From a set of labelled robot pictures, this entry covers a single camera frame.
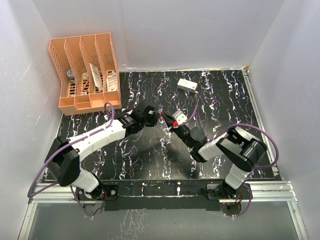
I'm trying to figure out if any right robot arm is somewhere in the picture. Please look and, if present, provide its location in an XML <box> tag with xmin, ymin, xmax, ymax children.
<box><xmin>161</xmin><ymin>112</ymin><xmax>268</xmax><ymax>199</ymax></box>

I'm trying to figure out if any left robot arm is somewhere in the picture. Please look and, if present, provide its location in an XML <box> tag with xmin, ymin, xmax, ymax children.
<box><xmin>44</xmin><ymin>101</ymin><xmax>159</xmax><ymax>200</ymax></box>

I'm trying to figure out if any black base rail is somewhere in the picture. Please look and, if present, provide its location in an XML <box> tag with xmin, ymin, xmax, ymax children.
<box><xmin>74</xmin><ymin>178</ymin><xmax>253</xmax><ymax>212</ymax></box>

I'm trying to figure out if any round tin in organizer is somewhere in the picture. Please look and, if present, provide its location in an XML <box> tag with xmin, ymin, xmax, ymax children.
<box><xmin>66</xmin><ymin>69</ymin><xmax>75</xmax><ymax>81</ymax></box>

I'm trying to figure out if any white packet in organizer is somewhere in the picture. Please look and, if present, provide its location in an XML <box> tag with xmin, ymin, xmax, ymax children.
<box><xmin>89</xmin><ymin>63</ymin><xmax>103</xmax><ymax>92</ymax></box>

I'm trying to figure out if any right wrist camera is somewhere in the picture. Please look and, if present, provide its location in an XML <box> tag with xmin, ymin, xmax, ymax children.
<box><xmin>172</xmin><ymin>110</ymin><xmax>188</xmax><ymax>127</ymax></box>

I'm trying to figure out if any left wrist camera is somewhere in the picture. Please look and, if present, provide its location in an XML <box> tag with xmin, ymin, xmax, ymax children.
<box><xmin>121</xmin><ymin>108</ymin><xmax>134</xmax><ymax>115</ymax></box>

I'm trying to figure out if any orange plastic file organizer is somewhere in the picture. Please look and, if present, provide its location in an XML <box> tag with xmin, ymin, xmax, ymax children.
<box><xmin>48</xmin><ymin>33</ymin><xmax>122</xmax><ymax>116</ymax></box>

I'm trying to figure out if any white cardboard box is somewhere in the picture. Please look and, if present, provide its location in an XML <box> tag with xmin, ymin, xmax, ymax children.
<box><xmin>177</xmin><ymin>78</ymin><xmax>198</xmax><ymax>93</ymax></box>

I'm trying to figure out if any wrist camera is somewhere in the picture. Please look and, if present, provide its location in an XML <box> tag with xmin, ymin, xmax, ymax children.
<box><xmin>121</xmin><ymin>108</ymin><xmax>134</xmax><ymax>115</ymax></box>
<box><xmin>172</xmin><ymin>110</ymin><xmax>188</xmax><ymax>127</ymax></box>

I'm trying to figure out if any white pouch in organizer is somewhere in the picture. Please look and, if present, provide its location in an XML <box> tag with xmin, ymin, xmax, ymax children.
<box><xmin>106</xmin><ymin>71</ymin><xmax>119</xmax><ymax>92</ymax></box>

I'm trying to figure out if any aluminium frame rail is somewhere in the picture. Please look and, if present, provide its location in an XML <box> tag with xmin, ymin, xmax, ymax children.
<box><xmin>19</xmin><ymin>180</ymin><xmax>309</xmax><ymax>240</ymax></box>

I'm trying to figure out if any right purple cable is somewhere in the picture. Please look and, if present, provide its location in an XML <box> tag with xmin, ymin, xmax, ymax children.
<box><xmin>186</xmin><ymin>103</ymin><xmax>280</xmax><ymax>218</ymax></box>

